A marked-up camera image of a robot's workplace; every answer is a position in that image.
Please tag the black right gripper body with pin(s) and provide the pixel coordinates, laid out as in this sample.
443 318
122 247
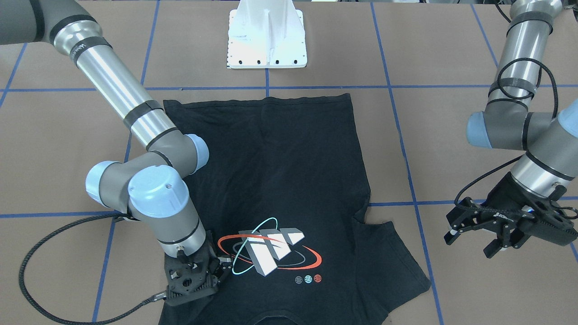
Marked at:
217 269

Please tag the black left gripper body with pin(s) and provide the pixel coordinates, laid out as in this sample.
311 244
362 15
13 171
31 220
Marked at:
506 195

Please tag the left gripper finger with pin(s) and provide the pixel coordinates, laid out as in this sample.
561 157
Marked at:
470 216
507 236

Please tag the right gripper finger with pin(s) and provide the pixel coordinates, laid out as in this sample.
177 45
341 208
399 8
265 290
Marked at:
225 265

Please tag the black graphic t-shirt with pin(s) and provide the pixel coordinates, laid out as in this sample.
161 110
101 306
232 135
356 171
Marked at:
285 193

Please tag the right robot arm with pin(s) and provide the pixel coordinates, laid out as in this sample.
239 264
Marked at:
149 188

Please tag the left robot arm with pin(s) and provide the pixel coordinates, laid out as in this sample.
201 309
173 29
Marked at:
522 114

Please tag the brown table mat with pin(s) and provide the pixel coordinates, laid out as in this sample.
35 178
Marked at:
415 73

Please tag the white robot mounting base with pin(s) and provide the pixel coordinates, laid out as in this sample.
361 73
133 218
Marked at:
266 34

